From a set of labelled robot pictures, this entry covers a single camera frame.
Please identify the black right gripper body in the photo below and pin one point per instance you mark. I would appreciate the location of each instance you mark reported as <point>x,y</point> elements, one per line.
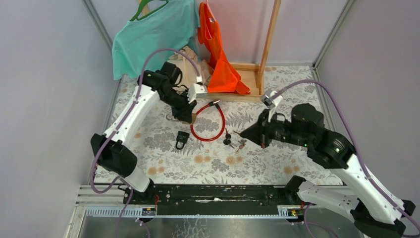
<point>277,129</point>

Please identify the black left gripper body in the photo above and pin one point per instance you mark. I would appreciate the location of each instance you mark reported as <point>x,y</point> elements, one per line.
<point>180,105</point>

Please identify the black headed key bunch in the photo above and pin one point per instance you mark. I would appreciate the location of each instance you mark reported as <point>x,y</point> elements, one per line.
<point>227,141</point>

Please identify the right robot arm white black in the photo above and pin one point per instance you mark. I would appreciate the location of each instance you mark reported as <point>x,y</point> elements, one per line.
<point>371,208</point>

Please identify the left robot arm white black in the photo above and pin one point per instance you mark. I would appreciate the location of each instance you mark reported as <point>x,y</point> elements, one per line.
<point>111,148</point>

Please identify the black padlock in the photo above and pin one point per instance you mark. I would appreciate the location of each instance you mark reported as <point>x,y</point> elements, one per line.
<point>181,139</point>

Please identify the beige cloth bag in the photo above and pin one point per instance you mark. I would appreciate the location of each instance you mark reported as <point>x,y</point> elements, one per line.
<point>202,64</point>

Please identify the orange garment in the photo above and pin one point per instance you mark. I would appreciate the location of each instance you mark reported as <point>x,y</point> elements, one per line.
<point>225,79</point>

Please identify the teal t-shirt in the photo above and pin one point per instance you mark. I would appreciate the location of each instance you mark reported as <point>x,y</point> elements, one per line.
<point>172,26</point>

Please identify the green clothes hanger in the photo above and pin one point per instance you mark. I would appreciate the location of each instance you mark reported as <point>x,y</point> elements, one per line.
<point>147,7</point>

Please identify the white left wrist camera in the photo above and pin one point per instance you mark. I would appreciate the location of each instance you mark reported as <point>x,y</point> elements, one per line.
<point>196,89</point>

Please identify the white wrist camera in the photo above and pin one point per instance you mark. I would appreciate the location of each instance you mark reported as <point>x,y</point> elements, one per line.
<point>272,100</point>
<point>196,89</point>

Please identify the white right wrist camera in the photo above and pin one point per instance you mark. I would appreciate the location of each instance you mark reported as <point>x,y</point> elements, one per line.
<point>272,100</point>

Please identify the red cable lock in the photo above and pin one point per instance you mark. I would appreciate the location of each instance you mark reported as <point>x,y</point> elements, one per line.
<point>214,103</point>

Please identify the aluminium frame rail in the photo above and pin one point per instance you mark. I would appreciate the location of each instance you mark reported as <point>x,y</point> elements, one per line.
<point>111,202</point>

